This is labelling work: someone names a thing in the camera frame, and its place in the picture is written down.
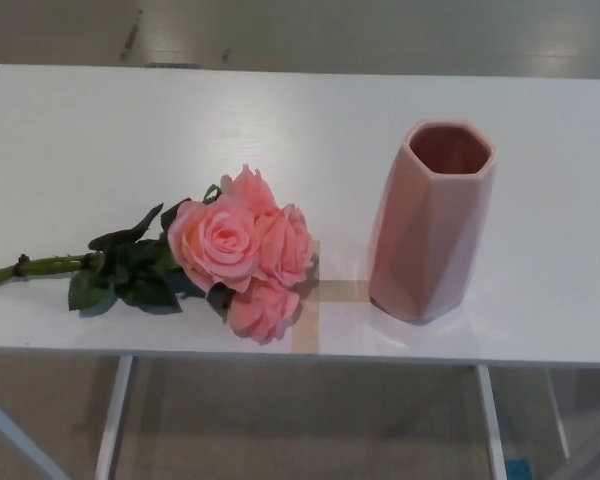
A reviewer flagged pink artificial rose bouquet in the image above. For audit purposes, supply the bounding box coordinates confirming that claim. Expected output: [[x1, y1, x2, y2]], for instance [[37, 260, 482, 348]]
[[0, 163, 321, 346]]

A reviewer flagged pink faceted ceramic vase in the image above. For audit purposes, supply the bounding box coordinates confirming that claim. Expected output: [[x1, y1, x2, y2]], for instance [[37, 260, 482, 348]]
[[368, 119, 497, 324]]

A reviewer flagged thin white table leg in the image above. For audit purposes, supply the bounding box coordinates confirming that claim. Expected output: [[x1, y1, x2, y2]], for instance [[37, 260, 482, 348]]
[[547, 367, 571, 459]]

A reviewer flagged light blue metal frame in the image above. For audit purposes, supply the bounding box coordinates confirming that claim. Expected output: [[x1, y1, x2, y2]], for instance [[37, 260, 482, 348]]
[[0, 378, 71, 480]]

